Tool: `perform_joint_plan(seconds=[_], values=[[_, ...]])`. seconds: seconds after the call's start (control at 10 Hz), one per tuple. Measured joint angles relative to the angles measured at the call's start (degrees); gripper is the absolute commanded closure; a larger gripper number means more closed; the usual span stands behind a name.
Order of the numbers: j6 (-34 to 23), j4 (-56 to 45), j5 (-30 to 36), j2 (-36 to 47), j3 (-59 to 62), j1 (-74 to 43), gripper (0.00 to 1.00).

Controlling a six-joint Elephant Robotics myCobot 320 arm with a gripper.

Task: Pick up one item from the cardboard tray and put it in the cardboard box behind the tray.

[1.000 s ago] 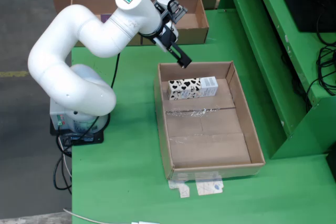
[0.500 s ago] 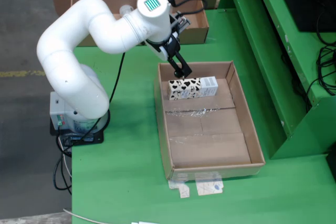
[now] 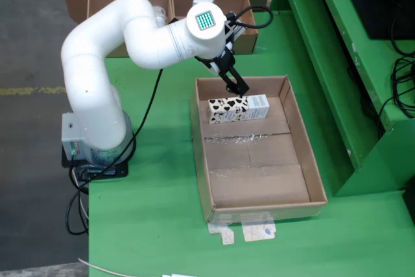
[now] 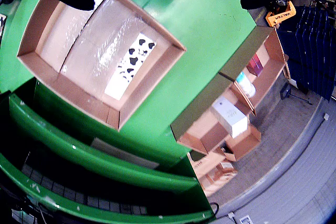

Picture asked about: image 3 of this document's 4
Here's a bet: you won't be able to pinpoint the long black camera cable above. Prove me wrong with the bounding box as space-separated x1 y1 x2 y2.
87 67 165 179

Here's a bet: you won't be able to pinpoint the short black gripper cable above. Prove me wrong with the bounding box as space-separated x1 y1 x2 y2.
226 4 275 30

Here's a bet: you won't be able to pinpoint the green metal stepped rack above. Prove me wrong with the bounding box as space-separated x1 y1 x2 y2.
268 0 415 199

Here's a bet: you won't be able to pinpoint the cow print hand cream box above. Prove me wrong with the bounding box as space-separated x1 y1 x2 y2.
207 94 270 125

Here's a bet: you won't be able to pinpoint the white cable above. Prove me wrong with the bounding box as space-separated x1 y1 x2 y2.
77 257 130 277

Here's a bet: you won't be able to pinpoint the white bottle with teal label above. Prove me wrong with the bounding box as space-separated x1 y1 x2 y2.
152 5 167 28

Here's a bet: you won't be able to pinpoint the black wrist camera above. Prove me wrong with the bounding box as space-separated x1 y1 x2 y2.
223 19 246 44

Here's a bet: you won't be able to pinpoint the black power cables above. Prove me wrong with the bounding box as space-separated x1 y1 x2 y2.
65 163 90 235

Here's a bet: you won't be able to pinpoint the grey robot control box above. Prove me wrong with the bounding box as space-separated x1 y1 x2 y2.
61 112 90 163

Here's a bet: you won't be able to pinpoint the white torn paper label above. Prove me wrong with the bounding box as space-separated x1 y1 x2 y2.
207 221 236 245
241 218 278 243

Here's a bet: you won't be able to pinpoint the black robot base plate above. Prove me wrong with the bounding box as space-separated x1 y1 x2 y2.
61 152 129 181

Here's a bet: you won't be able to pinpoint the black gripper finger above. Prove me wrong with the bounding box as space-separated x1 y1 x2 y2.
226 66 250 98
220 74 236 93

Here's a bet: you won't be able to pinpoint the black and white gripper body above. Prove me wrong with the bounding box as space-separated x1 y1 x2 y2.
194 42 237 78

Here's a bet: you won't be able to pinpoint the shallow cardboard tray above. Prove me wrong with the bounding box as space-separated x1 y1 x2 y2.
189 75 328 224

